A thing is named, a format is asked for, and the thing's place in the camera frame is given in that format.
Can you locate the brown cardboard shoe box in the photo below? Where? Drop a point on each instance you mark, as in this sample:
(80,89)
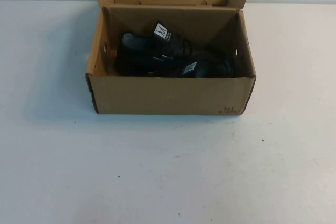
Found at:
(157,95)

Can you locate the black knit sneaker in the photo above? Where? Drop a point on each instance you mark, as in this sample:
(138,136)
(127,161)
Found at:
(210,69)
(136,61)

